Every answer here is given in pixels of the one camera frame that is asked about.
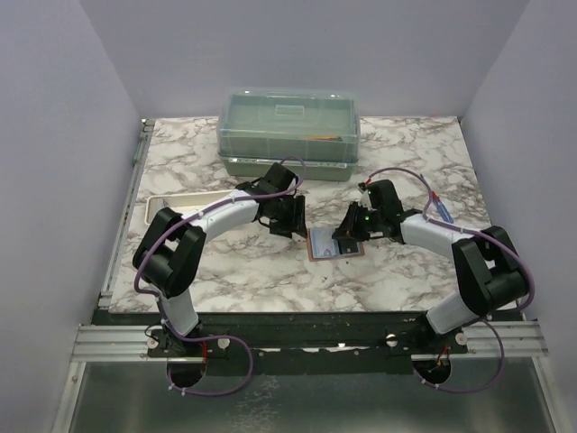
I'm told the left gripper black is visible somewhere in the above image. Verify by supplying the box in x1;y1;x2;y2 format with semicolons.
270;195;307;239

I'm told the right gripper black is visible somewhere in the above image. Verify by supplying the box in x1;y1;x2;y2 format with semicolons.
332;202;384;243

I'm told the brown leather card holder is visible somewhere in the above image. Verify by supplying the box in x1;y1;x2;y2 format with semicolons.
307;227;364;262

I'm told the white rectangular tray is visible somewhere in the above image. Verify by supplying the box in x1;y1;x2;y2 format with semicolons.
144;189;232;226

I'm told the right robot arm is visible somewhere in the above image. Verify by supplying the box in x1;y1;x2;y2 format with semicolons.
333;180;530;354

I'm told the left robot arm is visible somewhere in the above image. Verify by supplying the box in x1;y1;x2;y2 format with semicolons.
133;162;307;356

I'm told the green clear-lid storage box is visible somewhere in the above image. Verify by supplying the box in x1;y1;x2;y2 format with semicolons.
217;88;361;181

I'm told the red blue screwdriver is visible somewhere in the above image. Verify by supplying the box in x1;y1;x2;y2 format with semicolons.
432;191;454;224

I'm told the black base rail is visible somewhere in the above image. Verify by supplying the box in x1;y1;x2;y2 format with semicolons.
92;309;527;375

